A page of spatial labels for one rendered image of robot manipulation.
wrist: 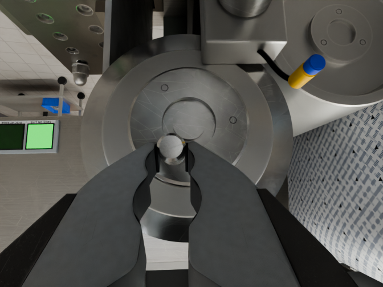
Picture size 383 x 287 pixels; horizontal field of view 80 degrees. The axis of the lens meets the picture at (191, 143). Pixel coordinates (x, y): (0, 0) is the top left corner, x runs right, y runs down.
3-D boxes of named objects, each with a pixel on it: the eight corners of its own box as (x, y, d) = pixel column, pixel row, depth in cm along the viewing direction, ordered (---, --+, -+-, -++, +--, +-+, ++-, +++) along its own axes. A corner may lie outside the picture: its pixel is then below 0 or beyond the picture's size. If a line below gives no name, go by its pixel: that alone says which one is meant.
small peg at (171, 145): (164, 167, 11) (151, 140, 11) (168, 169, 13) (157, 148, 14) (191, 152, 11) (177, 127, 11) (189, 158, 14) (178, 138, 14)
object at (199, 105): (269, 96, 14) (219, 208, 13) (259, 106, 16) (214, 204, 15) (162, 46, 15) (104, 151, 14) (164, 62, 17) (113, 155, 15)
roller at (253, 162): (262, 44, 16) (285, 209, 15) (214, 127, 42) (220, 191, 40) (100, 53, 16) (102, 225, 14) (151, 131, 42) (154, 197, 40)
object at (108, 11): (116, -120, 20) (109, 78, 17) (152, 41, 43) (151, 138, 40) (110, -120, 20) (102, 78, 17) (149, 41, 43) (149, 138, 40)
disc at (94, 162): (278, 28, 17) (309, 232, 15) (276, 32, 18) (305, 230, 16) (79, 38, 17) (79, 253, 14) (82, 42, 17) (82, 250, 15)
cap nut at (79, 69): (85, 62, 49) (85, 82, 48) (92, 70, 52) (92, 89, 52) (68, 62, 49) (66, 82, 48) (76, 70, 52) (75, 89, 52)
